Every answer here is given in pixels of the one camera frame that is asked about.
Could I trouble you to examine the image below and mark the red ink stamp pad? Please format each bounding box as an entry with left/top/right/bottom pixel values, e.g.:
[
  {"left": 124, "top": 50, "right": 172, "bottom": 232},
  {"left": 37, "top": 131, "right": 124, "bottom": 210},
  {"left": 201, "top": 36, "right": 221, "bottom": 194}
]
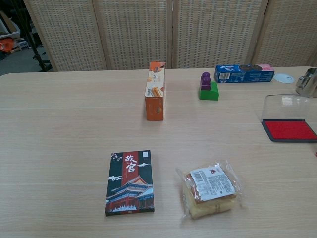
[{"left": 260, "top": 94, "right": 317, "bottom": 143}]

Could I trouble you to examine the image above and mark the long orange biscuit box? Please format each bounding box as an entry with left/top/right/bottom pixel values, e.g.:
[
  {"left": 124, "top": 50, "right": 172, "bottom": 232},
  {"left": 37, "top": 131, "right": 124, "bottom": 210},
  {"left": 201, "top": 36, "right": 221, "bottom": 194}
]
[{"left": 145, "top": 61, "right": 167, "bottom": 122}]

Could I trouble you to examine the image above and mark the green toy block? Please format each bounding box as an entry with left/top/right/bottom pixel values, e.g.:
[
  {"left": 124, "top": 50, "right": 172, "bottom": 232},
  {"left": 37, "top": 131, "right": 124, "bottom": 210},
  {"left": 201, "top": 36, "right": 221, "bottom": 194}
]
[{"left": 198, "top": 81, "right": 220, "bottom": 102}]

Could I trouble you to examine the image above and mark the purple toy block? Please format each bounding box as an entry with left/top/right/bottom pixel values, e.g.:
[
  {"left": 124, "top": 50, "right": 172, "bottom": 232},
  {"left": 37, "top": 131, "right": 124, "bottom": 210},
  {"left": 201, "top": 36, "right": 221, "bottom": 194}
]
[{"left": 200, "top": 71, "right": 211, "bottom": 92}]

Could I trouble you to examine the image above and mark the black palace print card box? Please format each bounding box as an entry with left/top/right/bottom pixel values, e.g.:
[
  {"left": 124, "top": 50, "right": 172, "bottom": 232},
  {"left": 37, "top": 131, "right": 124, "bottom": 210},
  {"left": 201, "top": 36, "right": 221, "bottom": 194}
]
[{"left": 104, "top": 149, "right": 156, "bottom": 217}]

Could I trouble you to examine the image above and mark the wrapped cake slice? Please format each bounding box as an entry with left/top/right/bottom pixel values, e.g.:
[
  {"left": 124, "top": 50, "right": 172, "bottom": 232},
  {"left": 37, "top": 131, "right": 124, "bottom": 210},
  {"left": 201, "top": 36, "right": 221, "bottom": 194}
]
[{"left": 176, "top": 160, "right": 245, "bottom": 222}]

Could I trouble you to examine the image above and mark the wooden lattice folding screen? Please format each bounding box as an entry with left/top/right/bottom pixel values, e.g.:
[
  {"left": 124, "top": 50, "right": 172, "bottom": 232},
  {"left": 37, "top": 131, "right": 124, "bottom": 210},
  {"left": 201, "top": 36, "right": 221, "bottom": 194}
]
[{"left": 23, "top": 0, "right": 317, "bottom": 72}]

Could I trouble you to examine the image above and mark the blue Oreo cookie box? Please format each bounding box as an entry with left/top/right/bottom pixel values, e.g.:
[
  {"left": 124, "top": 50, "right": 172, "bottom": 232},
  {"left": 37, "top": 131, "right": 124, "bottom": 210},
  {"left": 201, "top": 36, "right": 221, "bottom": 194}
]
[{"left": 214, "top": 64, "right": 276, "bottom": 84}]

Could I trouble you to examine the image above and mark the white round lid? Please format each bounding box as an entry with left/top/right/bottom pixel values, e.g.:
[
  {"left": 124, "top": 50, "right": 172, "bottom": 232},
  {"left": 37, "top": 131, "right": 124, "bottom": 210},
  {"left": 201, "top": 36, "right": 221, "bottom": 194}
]
[{"left": 273, "top": 73, "right": 296, "bottom": 85}]

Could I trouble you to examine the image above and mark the black tripod stand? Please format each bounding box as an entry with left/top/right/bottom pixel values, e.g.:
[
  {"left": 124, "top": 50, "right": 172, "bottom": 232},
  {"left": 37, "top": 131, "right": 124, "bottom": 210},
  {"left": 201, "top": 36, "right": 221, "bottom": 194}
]
[{"left": 21, "top": 24, "right": 54, "bottom": 72}]

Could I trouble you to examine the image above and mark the steel milk pitcher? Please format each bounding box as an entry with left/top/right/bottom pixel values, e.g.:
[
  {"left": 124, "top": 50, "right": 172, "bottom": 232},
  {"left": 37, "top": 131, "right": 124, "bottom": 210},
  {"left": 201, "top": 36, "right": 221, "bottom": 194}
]
[{"left": 295, "top": 68, "right": 317, "bottom": 98}]

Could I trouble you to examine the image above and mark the orange round object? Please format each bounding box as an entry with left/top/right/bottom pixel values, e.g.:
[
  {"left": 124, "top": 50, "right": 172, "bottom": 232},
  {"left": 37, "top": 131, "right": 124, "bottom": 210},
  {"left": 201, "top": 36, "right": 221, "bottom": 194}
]
[{"left": 0, "top": 38, "right": 13, "bottom": 52}]

